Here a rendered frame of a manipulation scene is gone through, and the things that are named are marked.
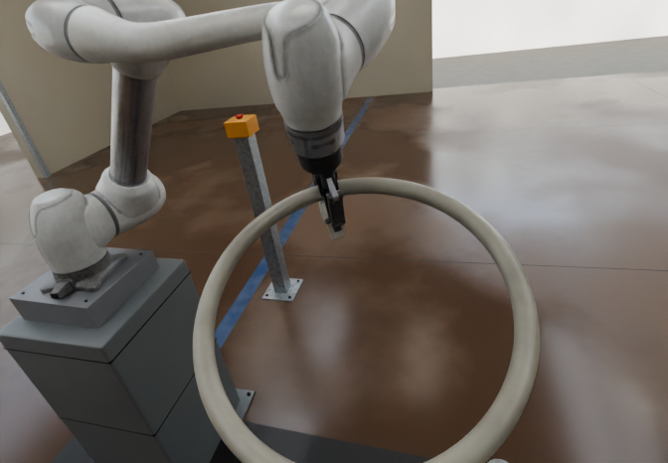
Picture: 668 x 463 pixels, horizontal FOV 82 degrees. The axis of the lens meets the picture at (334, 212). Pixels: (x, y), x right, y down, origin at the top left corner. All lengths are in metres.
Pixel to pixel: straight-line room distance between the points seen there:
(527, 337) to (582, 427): 1.36
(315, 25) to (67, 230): 0.98
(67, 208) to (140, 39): 0.65
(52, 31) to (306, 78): 0.54
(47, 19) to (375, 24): 0.59
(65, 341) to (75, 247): 0.26
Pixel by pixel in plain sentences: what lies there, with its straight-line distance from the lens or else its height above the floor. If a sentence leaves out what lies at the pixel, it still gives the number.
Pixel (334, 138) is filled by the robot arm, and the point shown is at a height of 1.34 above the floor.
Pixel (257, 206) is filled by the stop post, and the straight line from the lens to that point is 2.09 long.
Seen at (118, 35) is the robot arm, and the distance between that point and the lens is 0.80.
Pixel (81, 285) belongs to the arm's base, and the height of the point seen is 0.89.
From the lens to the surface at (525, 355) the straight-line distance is 0.55.
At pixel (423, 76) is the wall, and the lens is 6.70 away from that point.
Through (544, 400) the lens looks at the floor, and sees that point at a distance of 1.93.
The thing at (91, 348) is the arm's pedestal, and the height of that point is 0.79.
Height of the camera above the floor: 1.52
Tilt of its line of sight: 29 degrees down
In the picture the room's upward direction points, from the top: 9 degrees counter-clockwise
